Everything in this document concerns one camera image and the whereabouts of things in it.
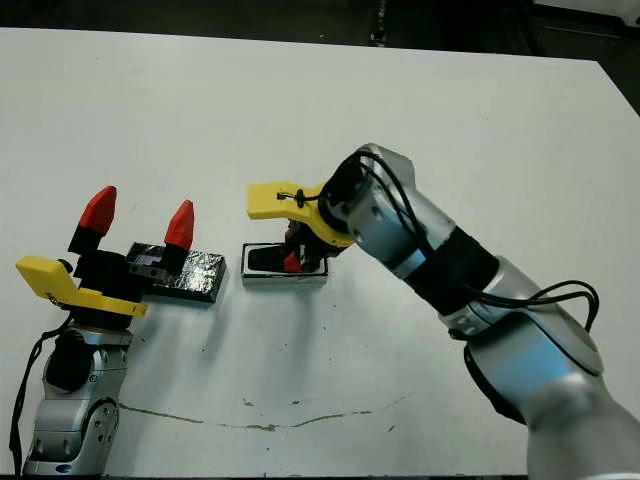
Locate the left gripper, yellow mount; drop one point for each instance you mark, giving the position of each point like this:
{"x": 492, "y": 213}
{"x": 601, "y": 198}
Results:
{"x": 100, "y": 280}

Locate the black metal floor stand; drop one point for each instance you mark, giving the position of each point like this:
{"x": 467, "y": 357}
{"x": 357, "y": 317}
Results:
{"x": 380, "y": 37}

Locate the right gripper, yellow mount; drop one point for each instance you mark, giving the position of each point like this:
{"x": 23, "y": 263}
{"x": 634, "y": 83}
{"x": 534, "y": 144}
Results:
{"x": 280, "y": 200}

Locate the glossy black box lid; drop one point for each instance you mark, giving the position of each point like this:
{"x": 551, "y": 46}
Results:
{"x": 200, "y": 280}

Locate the white camera box base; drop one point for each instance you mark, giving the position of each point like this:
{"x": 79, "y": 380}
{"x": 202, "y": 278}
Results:
{"x": 280, "y": 279}

